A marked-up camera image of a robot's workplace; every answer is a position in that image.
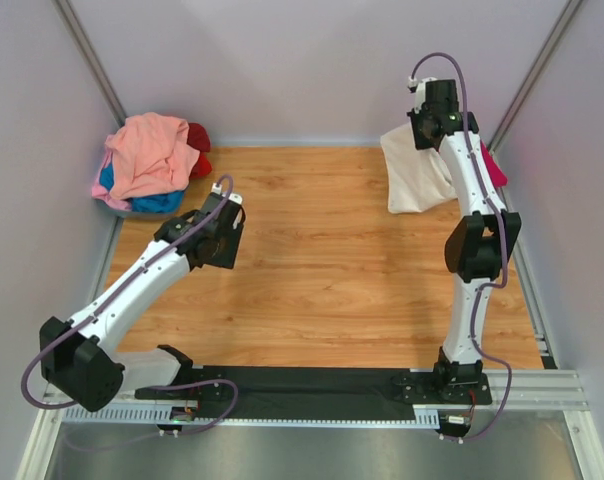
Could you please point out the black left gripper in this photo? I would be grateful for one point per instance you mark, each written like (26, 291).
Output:
(228, 259)

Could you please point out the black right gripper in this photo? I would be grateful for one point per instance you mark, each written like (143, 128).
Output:
(420, 143)

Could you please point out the white t shirt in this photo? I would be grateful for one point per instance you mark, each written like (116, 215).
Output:
(418, 180)

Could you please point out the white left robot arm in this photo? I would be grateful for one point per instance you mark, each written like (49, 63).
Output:
(80, 355)

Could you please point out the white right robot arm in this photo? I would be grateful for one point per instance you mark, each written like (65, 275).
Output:
(476, 253)

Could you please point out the blue t shirt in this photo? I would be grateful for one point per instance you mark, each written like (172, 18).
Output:
(158, 203)

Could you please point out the folded magenta t shirt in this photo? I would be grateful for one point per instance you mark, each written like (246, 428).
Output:
(498, 178)

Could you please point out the dark red t shirt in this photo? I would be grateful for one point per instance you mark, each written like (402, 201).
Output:
(199, 140)

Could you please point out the peach t shirt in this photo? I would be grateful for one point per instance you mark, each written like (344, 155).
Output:
(150, 155)

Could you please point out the pink t shirt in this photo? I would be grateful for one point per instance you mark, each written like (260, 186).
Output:
(104, 182)

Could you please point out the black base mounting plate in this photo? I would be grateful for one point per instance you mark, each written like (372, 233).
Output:
(319, 392)

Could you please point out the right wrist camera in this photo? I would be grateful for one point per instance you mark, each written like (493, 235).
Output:
(431, 94)

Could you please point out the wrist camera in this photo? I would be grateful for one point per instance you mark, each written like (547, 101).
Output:
(431, 94)
(217, 189)

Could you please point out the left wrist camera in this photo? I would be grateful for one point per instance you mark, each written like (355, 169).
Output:
(217, 189)

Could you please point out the slotted white cable duct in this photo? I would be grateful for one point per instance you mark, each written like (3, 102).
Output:
(157, 414)

